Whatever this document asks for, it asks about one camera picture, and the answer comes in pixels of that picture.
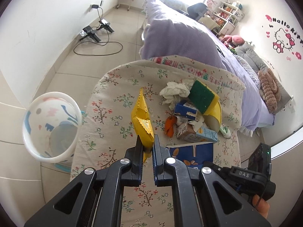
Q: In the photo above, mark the blue torn box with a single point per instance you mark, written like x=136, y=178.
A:
x=186, y=110

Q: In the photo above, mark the hello kitty wall sticker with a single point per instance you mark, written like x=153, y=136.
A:
x=285, y=39

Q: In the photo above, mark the pink plush toy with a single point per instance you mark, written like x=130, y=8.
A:
x=234, y=40

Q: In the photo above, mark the purple bed blanket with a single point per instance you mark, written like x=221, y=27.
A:
x=171, y=33

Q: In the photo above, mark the black device stand near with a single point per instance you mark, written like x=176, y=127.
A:
x=91, y=33

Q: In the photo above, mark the grey pillow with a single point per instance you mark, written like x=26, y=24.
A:
x=252, y=63

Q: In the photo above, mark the black device stand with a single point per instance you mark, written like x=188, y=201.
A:
x=103, y=24
x=91, y=33

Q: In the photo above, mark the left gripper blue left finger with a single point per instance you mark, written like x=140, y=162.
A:
x=137, y=163

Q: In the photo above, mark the light blue milk carton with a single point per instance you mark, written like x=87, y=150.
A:
x=185, y=132

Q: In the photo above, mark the black device stand far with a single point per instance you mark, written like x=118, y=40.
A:
x=103, y=24

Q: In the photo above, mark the brown fuzzy pillow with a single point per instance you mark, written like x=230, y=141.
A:
x=270, y=91

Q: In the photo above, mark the white bookshelf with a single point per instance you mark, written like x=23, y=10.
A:
x=227, y=17

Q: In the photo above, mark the yellow paper cup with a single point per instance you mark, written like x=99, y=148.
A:
x=214, y=119

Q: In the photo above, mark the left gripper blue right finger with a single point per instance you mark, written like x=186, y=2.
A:
x=157, y=161

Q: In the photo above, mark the white patterned trash bin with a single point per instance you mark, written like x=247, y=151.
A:
x=51, y=128

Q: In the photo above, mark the green yellow sponge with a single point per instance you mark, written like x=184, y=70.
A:
x=203, y=98

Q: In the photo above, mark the white green tube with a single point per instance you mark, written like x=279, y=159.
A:
x=224, y=130

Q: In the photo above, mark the right hand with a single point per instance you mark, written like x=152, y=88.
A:
x=261, y=206

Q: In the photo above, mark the orange peel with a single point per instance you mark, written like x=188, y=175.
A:
x=169, y=126

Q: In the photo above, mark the white tissue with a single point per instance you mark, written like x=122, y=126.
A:
x=174, y=92

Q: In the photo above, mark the yellow snack wrapper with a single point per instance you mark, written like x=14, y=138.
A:
x=142, y=125

